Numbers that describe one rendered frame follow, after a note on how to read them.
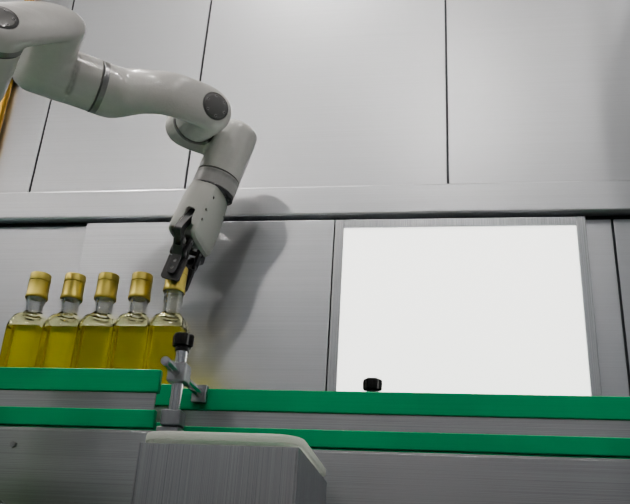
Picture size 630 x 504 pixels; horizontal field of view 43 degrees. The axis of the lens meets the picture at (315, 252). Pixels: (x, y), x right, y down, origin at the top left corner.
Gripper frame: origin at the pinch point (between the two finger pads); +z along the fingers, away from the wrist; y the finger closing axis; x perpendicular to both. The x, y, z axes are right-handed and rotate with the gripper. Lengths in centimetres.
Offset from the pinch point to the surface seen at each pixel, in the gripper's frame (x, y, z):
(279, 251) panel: 10.8, -12.2, -12.7
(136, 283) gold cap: -5.3, 1.5, 3.9
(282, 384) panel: 19.3, -12.2, 10.0
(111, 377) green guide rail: 3.1, 13.4, 21.1
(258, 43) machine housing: -10, -15, -58
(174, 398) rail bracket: 13.5, 15.5, 21.7
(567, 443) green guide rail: 63, 4, 10
